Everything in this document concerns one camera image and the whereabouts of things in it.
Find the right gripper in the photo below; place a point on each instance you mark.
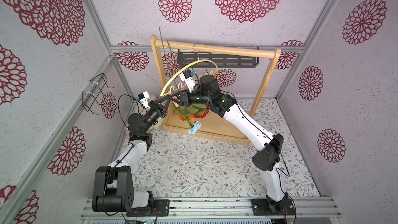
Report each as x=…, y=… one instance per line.
x=184, y=98

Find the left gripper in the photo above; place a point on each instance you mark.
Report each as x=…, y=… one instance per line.
x=155, y=106

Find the orange artificial flower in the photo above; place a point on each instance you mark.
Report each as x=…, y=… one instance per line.
x=186, y=117

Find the red artificial flower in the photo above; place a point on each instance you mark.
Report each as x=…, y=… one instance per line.
x=202, y=113

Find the wooden clothes rack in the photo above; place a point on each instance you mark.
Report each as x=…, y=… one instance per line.
x=213, y=126

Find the blue artificial flower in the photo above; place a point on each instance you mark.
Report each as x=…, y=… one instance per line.
x=194, y=126

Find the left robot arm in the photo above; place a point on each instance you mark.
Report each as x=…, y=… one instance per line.
x=113, y=190

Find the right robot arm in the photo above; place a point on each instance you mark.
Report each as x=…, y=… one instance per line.
x=269, y=146

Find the white plush toy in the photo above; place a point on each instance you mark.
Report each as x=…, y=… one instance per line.
x=160, y=121

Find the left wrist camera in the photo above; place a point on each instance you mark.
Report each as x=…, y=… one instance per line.
x=144, y=100

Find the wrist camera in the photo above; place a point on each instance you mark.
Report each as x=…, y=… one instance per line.
x=144, y=100
x=187, y=78

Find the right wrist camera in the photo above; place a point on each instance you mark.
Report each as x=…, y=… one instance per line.
x=187, y=78

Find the black wire wall rack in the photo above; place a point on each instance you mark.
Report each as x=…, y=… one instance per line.
x=89, y=98

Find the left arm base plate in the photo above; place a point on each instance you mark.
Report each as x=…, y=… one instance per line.
x=157, y=208

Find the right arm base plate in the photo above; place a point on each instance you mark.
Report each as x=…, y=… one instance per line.
x=267, y=206

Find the aluminium front rail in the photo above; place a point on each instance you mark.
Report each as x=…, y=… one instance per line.
x=226, y=208

